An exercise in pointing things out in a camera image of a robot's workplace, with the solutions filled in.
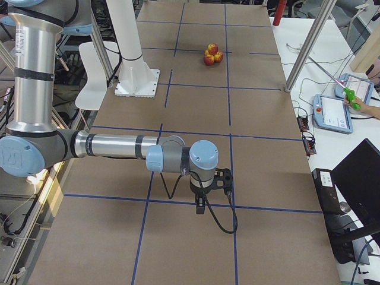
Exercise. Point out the black computer box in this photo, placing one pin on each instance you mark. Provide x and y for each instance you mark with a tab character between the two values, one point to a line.
346	239

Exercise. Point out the teach pendant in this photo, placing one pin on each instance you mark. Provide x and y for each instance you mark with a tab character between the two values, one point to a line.
332	113
362	88

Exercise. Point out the black monitor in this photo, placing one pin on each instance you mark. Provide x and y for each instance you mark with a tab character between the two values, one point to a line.
357	178

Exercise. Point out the near teach pendant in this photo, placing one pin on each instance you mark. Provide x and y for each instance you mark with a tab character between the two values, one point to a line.
332	113

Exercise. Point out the far teach pendant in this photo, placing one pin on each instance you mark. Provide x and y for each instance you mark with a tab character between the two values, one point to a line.
362	88

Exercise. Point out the green grabber tool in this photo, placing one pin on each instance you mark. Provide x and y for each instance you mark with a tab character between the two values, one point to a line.
340	90

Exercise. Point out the white chair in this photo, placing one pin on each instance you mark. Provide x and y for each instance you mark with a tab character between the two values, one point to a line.
93	93

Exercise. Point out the red cylinder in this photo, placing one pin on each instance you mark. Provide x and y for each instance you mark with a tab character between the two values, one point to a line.
279	12

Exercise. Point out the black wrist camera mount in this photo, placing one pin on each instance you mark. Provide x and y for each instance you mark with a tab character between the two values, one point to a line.
223	179

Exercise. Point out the wooden board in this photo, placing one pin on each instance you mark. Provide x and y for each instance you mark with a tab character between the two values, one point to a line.
368	54

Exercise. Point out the person hand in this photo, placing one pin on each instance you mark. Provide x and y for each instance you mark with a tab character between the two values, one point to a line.
364	108

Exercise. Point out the aluminium frame post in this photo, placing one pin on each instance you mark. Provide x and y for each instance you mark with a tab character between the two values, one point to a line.
317	26

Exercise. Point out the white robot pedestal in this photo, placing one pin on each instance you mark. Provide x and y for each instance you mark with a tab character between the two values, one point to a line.
136	78

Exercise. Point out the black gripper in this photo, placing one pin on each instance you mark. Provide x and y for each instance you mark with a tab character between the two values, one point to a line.
199	190

